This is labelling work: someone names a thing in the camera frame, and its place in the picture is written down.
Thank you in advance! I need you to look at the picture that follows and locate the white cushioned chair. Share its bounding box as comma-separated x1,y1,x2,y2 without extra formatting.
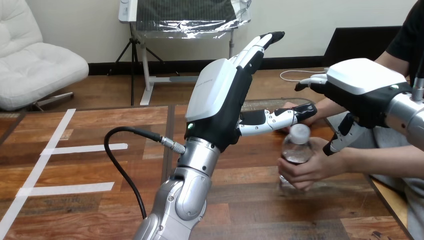
0,0,90,112

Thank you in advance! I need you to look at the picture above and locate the black tripod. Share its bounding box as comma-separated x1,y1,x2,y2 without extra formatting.
107,22,180,107

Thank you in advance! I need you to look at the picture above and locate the clear water bottle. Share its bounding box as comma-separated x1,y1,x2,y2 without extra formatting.
278,123,315,190

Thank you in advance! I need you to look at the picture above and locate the white cable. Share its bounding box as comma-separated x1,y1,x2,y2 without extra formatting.
279,67,330,83

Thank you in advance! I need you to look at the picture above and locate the white desk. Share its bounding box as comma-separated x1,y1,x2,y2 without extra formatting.
118,0,237,107

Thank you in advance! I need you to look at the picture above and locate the foil sheet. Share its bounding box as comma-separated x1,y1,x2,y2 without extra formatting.
135,0,252,40

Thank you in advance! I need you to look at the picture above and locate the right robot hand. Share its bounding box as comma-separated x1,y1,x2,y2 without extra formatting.
294,58,414,157

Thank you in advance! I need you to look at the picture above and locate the person's forearm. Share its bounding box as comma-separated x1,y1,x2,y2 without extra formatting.
312,97,353,128
341,145,424,176

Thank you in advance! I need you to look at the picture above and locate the person's body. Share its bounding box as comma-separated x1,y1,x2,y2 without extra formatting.
326,0,424,240

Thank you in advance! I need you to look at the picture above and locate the black cable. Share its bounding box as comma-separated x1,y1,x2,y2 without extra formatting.
103,126,187,221
411,49,424,102

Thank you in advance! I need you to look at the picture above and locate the person's hand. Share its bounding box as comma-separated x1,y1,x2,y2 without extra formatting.
277,137,349,192
281,101,320,134

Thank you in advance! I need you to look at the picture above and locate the dark screen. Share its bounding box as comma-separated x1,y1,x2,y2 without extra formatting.
322,26,404,69

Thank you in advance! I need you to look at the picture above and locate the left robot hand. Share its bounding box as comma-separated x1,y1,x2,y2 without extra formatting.
184,31,318,154

